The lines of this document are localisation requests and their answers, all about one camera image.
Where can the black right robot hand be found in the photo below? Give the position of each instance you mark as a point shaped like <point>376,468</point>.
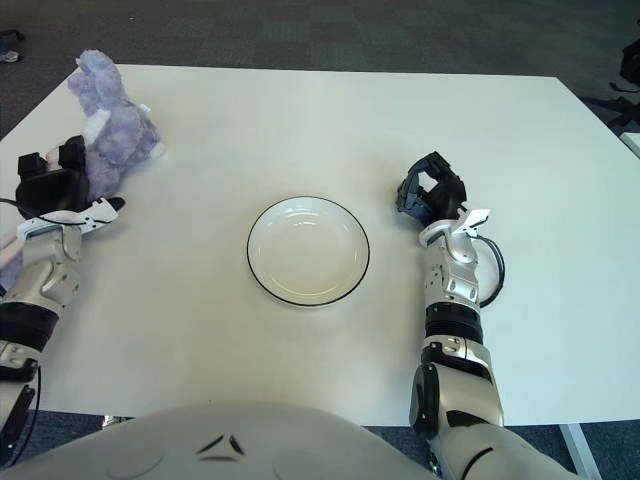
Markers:
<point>445,200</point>

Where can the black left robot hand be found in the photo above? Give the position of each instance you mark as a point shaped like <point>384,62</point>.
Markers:
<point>50,190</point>

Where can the purple plush bunny doll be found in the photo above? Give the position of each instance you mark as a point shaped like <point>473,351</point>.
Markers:
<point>120,130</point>

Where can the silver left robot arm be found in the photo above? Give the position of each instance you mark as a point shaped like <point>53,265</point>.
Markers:
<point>50,270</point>

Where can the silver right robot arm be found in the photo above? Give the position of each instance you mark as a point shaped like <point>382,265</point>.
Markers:
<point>460,280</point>

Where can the white plate with black rim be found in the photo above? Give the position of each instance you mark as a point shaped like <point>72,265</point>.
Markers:
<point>307,250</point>

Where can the white sneaker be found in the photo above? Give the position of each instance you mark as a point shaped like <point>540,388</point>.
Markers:
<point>9,56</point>

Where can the white side table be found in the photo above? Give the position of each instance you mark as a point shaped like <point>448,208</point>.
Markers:
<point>634,142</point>

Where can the black stand with bag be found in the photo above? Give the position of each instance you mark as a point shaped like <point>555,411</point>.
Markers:
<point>630,65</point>

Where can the white table leg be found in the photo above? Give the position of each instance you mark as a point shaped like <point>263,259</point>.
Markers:
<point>580,450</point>

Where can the silver robot torso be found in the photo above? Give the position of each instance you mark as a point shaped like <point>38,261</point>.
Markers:
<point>250,445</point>

